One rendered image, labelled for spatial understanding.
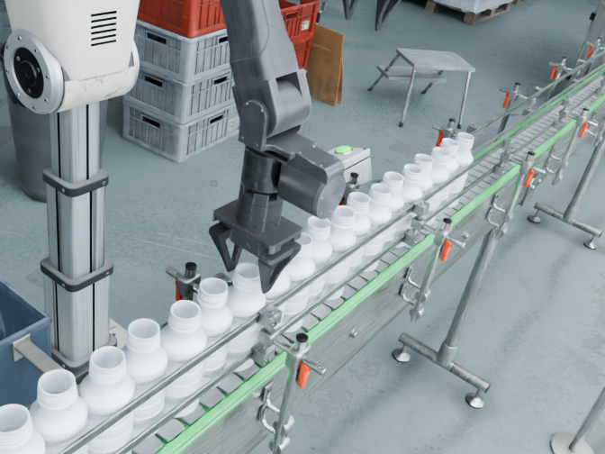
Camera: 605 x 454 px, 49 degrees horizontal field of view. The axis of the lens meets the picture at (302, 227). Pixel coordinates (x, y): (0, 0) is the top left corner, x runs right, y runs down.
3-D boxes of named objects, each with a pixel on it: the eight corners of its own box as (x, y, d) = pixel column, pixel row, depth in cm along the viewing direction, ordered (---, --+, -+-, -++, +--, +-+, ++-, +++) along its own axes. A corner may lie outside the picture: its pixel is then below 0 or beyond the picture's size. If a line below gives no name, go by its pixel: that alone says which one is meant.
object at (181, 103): (182, 126, 336) (185, 85, 324) (120, 99, 350) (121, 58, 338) (250, 95, 382) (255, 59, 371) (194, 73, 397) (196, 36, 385)
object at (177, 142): (178, 165, 347) (182, 126, 336) (120, 137, 362) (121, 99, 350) (246, 131, 394) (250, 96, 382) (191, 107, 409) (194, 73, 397)
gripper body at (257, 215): (270, 258, 82) (279, 208, 78) (210, 222, 87) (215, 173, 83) (302, 240, 87) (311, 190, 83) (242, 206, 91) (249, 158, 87)
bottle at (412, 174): (371, 234, 134) (391, 162, 125) (394, 230, 137) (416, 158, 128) (389, 251, 130) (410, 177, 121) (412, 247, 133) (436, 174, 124)
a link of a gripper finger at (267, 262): (263, 311, 86) (273, 252, 81) (221, 285, 89) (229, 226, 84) (294, 289, 91) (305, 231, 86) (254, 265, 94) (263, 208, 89)
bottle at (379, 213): (355, 250, 128) (374, 176, 119) (382, 265, 126) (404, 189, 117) (338, 264, 124) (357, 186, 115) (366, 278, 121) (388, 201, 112)
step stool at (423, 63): (423, 92, 501) (438, 38, 479) (462, 129, 454) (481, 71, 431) (366, 89, 486) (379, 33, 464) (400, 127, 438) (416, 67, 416)
